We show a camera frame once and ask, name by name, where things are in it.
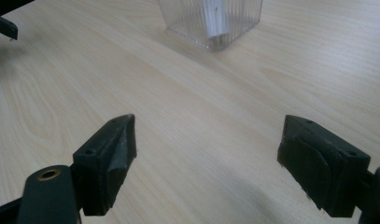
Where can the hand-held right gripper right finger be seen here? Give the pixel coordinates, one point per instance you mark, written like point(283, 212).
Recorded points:
point(324, 165)

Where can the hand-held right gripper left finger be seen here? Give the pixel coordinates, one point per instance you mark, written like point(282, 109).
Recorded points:
point(106, 161)

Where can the clear square plastic container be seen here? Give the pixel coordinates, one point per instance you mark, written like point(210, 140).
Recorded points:
point(184, 18)

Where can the white electric toothbrush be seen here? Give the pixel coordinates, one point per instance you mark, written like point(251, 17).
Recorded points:
point(216, 18)

